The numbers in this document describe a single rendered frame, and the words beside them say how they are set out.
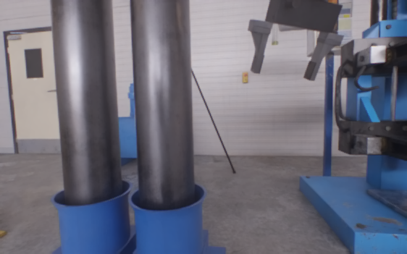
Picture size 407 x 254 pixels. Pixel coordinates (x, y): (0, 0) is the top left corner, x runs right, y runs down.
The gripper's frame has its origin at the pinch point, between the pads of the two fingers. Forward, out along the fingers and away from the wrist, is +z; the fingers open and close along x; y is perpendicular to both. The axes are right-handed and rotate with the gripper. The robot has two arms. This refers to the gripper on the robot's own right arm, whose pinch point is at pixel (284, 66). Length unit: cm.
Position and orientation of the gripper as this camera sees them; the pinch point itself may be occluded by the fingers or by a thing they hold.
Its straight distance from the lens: 51.8
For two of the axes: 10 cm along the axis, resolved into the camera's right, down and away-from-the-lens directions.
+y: 1.1, 4.7, -8.8
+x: 9.8, 0.8, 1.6
